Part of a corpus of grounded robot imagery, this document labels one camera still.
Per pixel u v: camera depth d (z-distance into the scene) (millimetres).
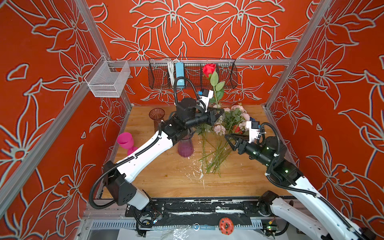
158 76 978
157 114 899
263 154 527
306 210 456
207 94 568
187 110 483
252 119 1028
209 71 547
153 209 722
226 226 683
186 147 949
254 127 570
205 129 1030
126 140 837
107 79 941
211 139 978
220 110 623
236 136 668
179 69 898
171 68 879
